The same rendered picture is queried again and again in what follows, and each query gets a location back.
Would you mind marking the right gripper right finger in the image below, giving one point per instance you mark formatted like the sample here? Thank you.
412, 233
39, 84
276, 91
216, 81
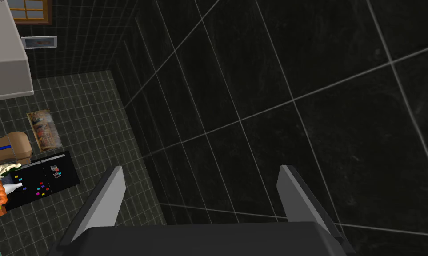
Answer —
299, 199

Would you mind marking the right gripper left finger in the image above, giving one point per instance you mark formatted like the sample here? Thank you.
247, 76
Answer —
105, 202

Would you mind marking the black fridge with magnets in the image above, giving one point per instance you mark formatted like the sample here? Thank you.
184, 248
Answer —
39, 181

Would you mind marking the white framed picture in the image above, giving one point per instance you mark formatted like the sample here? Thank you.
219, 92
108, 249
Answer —
39, 42

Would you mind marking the grey range hood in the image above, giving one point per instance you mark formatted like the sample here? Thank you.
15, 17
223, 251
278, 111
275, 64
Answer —
4, 60

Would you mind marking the wooden framed window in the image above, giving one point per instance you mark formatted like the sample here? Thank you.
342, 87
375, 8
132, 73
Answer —
30, 10

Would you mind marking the colourful wall poster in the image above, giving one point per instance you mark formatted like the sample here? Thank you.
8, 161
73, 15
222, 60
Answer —
45, 130

